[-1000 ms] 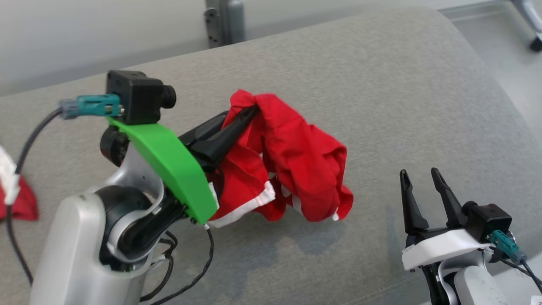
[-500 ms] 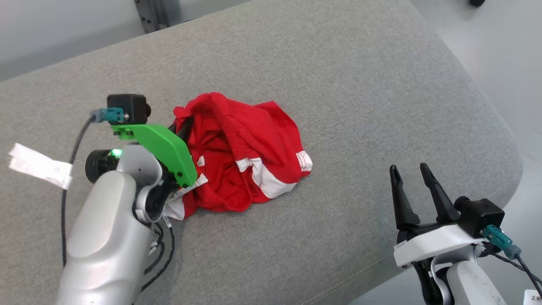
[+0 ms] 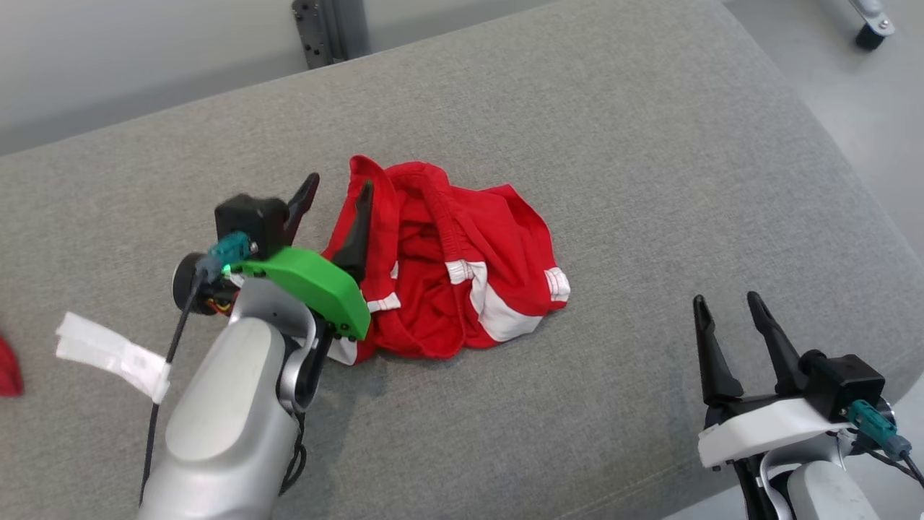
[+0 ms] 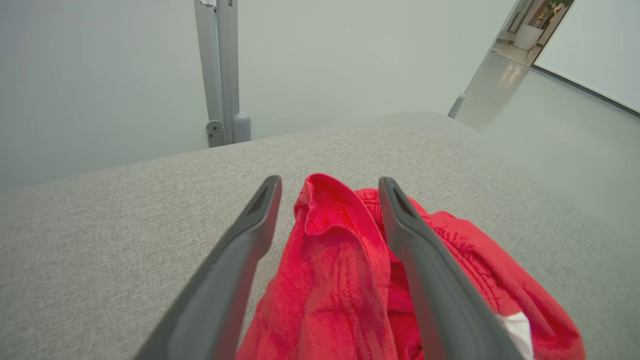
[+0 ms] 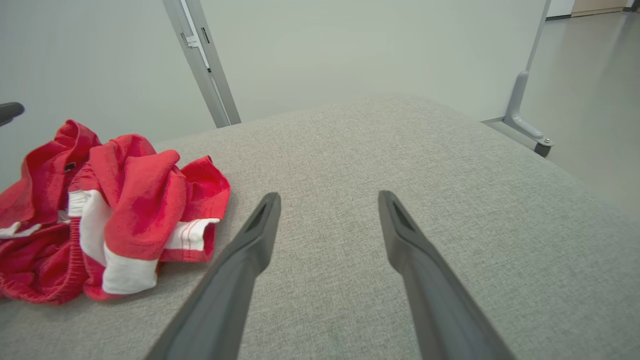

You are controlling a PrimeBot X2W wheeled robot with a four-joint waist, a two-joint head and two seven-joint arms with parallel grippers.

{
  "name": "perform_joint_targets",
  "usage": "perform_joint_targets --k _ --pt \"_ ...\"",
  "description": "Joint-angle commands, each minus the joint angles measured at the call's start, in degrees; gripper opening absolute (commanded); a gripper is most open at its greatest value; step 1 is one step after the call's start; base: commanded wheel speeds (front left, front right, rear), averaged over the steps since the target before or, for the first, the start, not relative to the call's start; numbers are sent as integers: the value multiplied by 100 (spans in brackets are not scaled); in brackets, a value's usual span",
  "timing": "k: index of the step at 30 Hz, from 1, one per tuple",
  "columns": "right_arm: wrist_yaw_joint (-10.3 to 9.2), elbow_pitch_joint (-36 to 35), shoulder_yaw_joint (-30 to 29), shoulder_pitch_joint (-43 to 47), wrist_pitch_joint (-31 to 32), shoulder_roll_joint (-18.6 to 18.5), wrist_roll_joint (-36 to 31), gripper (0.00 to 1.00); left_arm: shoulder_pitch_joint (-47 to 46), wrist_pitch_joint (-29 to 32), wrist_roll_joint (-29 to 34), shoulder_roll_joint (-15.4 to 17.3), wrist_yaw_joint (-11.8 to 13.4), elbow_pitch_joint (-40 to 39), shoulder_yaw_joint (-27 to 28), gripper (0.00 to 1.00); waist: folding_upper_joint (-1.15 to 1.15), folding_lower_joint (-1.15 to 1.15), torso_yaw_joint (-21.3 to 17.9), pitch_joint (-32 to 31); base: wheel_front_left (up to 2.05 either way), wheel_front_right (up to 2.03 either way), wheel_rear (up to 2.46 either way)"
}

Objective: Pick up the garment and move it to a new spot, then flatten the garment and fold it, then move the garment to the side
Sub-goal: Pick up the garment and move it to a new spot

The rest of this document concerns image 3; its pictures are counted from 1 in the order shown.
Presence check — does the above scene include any grey metal post with bracket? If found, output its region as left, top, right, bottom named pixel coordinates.
left=291, top=0, right=371, bottom=70

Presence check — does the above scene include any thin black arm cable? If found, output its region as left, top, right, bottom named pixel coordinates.
left=279, top=347, right=333, bottom=499

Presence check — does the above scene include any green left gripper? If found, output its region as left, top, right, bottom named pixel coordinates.
left=227, top=173, right=375, bottom=342

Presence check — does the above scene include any red basketball jersey number 23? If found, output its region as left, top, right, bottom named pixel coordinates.
left=0, top=335, right=25, bottom=399

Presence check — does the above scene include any black round left gripper motor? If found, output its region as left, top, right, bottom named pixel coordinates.
left=172, top=251, right=232, bottom=316

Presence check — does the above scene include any black caster on metal leg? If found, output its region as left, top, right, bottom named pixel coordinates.
left=847, top=0, right=897, bottom=52

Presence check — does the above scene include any red basketball jersey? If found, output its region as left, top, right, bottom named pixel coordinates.
left=321, top=155, right=572, bottom=365

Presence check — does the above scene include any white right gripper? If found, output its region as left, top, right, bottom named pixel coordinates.
left=692, top=290, right=853, bottom=471

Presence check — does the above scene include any white tape label on cable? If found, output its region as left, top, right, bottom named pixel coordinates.
left=56, top=311, right=173, bottom=404

